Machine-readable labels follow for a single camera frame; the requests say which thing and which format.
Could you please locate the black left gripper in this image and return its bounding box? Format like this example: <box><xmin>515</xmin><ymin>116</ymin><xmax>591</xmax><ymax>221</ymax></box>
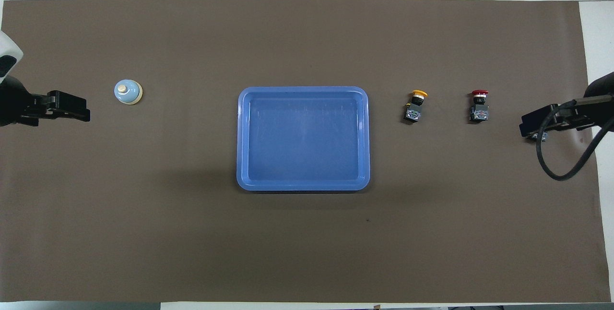
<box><xmin>0</xmin><ymin>76</ymin><xmax>91</xmax><ymax>127</ymax></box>

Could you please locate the yellow push button switch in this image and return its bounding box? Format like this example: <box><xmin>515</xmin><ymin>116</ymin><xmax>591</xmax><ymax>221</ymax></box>
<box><xmin>403</xmin><ymin>90</ymin><xmax>429</xmax><ymax>125</ymax></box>

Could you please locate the light blue desk bell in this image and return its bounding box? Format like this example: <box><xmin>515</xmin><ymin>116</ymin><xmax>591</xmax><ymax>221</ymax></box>
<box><xmin>114</xmin><ymin>80</ymin><xmax>143</xmax><ymax>105</ymax></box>

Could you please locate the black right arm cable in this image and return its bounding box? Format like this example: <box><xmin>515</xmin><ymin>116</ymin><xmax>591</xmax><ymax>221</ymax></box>
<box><xmin>536</xmin><ymin>96</ymin><xmax>614</xmax><ymax>181</ymax></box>

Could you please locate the red push button switch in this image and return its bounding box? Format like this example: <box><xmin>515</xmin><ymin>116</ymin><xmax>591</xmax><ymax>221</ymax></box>
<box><xmin>469</xmin><ymin>90</ymin><xmax>490</xmax><ymax>124</ymax></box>

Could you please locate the brown table mat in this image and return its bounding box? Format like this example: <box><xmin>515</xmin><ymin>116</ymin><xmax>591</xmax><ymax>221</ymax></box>
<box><xmin>0</xmin><ymin>0</ymin><xmax>606</xmax><ymax>303</ymax></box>

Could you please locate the blue plastic tray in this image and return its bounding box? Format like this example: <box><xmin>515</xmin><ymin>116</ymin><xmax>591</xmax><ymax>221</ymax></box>
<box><xmin>236</xmin><ymin>86</ymin><xmax>371</xmax><ymax>191</ymax></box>

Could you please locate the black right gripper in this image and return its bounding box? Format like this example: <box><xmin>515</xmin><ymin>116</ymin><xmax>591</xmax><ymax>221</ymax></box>
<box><xmin>520</xmin><ymin>72</ymin><xmax>614</xmax><ymax>138</ymax></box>

